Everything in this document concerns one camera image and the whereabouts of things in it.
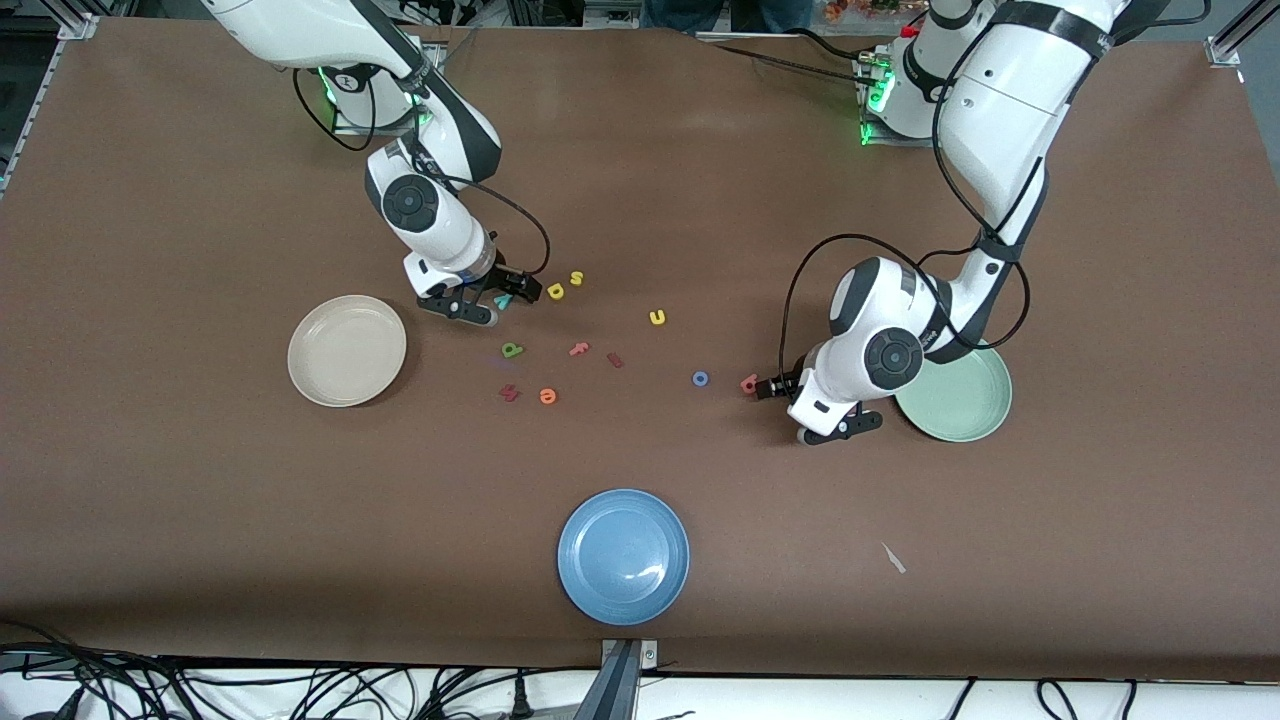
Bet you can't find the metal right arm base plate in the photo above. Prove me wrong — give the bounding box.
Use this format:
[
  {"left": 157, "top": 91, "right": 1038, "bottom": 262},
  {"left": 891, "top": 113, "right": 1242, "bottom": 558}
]
[{"left": 332, "top": 70, "right": 441, "bottom": 136}]

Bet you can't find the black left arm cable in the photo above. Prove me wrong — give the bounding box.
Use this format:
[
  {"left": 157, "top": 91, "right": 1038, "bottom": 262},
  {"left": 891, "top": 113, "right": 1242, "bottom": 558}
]
[{"left": 778, "top": 20, "right": 1031, "bottom": 396}]

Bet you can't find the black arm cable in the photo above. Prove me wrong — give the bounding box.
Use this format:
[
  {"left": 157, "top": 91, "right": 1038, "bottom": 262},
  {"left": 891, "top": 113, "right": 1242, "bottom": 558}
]
[
  {"left": 292, "top": 60, "right": 552, "bottom": 286},
  {"left": 778, "top": 20, "right": 1031, "bottom": 396}
]

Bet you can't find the brown table cover sheet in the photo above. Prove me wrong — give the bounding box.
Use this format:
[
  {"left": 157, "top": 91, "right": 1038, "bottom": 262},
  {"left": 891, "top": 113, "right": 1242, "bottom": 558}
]
[{"left": 0, "top": 18, "right": 1280, "bottom": 681}]

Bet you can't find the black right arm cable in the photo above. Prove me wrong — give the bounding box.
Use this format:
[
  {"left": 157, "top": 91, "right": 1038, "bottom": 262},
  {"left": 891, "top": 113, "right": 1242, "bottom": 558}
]
[{"left": 292, "top": 60, "right": 552, "bottom": 286}]

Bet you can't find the green round plate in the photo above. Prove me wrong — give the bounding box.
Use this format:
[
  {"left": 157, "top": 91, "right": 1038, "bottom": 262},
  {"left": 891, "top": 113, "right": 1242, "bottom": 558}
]
[{"left": 893, "top": 340, "right": 1014, "bottom": 443}]

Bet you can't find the person in blue jeans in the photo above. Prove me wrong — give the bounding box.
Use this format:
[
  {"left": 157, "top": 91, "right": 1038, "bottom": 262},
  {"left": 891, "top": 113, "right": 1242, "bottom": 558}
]
[{"left": 640, "top": 0, "right": 813, "bottom": 33}]

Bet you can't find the beige round plate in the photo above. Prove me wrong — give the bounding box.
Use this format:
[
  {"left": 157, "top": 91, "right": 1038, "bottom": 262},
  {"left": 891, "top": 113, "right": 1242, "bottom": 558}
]
[{"left": 287, "top": 294, "right": 408, "bottom": 408}]

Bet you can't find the blue round plate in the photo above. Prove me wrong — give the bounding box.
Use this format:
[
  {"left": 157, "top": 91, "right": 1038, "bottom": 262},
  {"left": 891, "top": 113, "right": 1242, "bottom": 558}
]
[{"left": 557, "top": 488, "right": 691, "bottom": 627}]

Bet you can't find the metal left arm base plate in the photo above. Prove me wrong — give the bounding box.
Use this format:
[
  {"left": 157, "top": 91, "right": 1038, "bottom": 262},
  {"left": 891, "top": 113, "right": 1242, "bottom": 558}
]
[{"left": 855, "top": 50, "right": 946, "bottom": 149}]

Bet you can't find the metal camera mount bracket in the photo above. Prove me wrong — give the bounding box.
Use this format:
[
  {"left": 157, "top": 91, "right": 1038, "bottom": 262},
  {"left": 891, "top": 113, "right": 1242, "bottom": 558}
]
[{"left": 590, "top": 638, "right": 661, "bottom": 720}]

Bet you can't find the black base power cable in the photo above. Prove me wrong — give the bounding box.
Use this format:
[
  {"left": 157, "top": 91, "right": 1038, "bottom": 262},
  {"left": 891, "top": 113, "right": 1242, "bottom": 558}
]
[{"left": 715, "top": 40, "right": 881, "bottom": 86}]

